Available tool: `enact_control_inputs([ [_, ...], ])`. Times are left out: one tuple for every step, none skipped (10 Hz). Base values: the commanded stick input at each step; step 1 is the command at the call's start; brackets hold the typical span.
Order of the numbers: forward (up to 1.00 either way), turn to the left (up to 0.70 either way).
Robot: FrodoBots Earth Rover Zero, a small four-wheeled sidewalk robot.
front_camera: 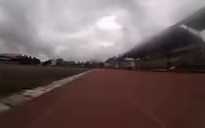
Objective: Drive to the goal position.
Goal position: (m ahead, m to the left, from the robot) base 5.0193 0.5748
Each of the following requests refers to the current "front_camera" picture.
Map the red running track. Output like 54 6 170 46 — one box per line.
0 68 205 128

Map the pale concrete kerb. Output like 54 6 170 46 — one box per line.
0 68 95 118

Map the low building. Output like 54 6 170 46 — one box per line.
0 52 24 65

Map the grandstand building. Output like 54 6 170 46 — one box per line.
121 2 205 72

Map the row of trees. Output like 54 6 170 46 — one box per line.
16 54 106 69

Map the grass field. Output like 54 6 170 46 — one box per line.
0 64 91 100

